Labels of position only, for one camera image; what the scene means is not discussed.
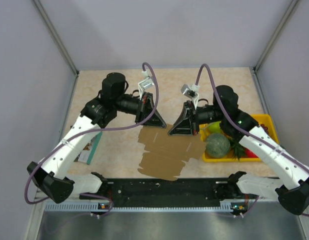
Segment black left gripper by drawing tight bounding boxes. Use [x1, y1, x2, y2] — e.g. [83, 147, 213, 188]
[114, 91, 167, 129]

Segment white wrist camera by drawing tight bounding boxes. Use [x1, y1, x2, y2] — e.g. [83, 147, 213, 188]
[137, 70, 155, 100]
[180, 84, 200, 108]

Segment orange pineapple with leaves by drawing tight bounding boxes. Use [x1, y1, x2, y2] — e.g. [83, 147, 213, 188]
[225, 135, 247, 161]

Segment red tomato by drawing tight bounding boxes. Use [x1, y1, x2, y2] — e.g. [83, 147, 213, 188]
[244, 148, 258, 159]

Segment brown cardboard box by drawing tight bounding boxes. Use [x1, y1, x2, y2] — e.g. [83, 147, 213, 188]
[138, 124, 206, 181]

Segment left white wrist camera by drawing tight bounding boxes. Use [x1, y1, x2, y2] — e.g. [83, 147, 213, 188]
[137, 70, 155, 100]

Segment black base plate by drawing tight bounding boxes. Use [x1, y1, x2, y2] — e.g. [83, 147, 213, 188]
[79, 177, 258, 208]

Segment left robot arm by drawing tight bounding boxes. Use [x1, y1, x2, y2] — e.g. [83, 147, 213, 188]
[27, 70, 167, 204]

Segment white slotted cable duct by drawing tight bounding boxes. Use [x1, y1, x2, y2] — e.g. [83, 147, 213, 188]
[44, 201, 247, 213]

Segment dark purple grapes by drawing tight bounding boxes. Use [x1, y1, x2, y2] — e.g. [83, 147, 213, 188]
[260, 124, 269, 134]

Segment green pear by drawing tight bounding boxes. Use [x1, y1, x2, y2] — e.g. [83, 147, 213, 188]
[207, 121, 223, 134]

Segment green melon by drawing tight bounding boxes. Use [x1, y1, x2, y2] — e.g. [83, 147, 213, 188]
[205, 133, 231, 159]

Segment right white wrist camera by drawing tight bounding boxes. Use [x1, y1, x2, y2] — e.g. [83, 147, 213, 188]
[180, 84, 200, 108]

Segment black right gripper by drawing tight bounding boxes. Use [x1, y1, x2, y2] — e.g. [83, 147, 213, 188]
[168, 100, 225, 136]

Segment yellow plastic tray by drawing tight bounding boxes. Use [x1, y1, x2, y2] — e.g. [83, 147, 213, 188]
[199, 114, 279, 163]

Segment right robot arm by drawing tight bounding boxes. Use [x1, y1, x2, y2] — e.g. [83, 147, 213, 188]
[168, 84, 309, 216]

